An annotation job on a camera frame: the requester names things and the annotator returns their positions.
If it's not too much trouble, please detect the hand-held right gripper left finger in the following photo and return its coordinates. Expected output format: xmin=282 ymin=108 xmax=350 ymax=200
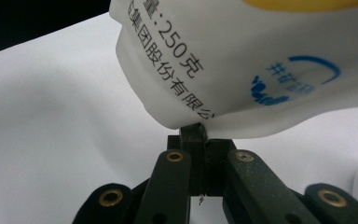
xmin=167 ymin=123 xmax=207 ymax=197

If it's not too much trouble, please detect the white and blue bag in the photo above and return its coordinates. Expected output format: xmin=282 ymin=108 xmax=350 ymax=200
xmin=109 ymin=0 xmax=358 ymax=140

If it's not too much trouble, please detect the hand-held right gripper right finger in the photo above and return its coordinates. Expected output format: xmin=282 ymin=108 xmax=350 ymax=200
xmin=205 ymin=138 xmax=237 ymax=197

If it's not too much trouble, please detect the white table mat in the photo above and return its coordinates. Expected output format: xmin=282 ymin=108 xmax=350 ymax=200
xmin=0 ymin=12 xmax=358 ymax=224

